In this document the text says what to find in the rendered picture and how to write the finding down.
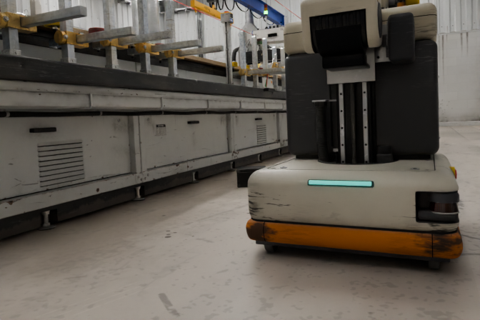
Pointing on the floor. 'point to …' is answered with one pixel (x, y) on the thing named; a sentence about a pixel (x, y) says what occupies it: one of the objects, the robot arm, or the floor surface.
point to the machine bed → (118, 146)
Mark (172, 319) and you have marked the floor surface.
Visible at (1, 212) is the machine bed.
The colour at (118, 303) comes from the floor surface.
